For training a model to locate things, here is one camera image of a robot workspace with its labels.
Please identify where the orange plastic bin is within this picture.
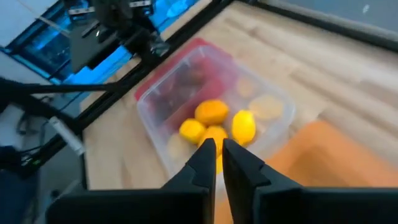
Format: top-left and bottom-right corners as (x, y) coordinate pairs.
(214, 120), (398, 224)

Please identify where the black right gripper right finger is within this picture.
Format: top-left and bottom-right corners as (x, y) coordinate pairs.
(222, 139), (398, 224)

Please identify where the red plastic bin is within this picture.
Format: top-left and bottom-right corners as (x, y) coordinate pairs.
(134, 37), (237, 131)

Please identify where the white cable connector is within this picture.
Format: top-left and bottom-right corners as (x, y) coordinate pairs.
(49, 116), (86, 156)

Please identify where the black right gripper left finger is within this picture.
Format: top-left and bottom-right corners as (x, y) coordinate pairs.
(46, 138), (217, 224)

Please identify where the yellow lemon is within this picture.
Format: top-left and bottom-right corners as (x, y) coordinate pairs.
(178, 118), (206, 145)
(215, 154), (225, 175)
(231, 109), (257, 147)

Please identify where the orange-yellow lemon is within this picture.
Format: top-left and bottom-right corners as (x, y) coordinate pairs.
(194, 98), (230, 127)
(198, 125), (229, 156)

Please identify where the clear plastic bin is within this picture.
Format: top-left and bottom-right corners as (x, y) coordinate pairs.
(136, 45), (296, 181)

